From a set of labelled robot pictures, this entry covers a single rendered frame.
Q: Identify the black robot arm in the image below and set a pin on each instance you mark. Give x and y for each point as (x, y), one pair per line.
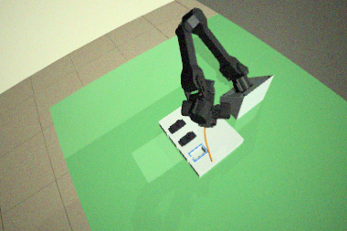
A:
(193, 77)

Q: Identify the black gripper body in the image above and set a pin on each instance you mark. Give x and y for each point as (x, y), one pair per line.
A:
(223, 110)

